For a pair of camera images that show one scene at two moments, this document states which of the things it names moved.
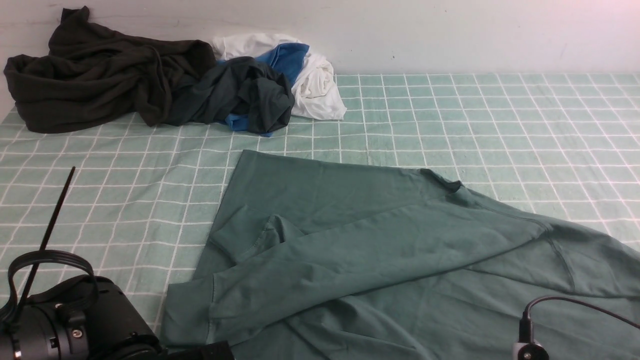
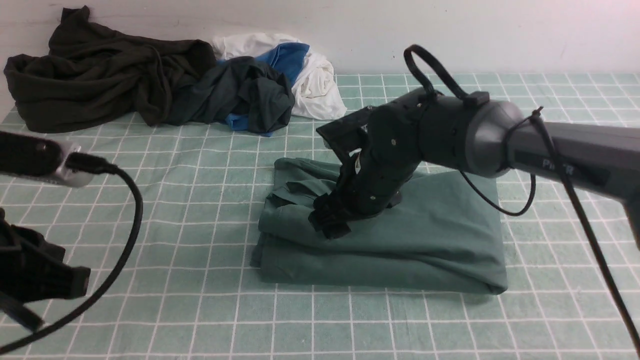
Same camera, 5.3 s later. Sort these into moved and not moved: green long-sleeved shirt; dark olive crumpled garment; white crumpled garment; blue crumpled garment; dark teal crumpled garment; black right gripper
Moved: black right gripper; green long-sleeved shirt
Not moved: dark teal crumpled garment; white crumpled garment; dark olive crumpled garment; blue crumpled garment
